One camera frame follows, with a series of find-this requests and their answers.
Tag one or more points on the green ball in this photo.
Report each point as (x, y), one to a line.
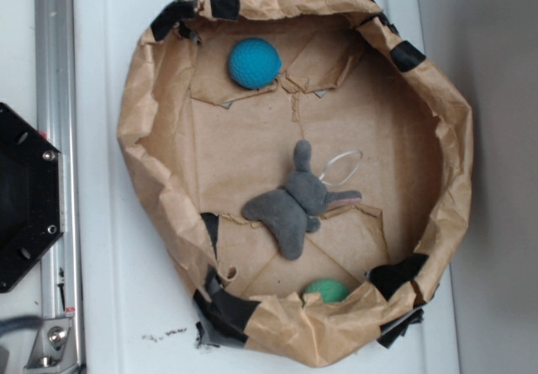
(330, 290)

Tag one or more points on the blue dimpled ball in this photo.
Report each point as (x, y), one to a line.
(254, 63)

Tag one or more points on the brown paper bag basin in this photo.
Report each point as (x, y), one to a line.
(199, 146)

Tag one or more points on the grey plush elephant toy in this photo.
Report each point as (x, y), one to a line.
(292, 210)

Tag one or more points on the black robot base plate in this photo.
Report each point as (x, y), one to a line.
(30, 197)

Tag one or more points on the aluminium extrusion rail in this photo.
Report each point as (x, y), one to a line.
(61, 267)

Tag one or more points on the metal corner bracket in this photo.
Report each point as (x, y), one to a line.
(54, 349)

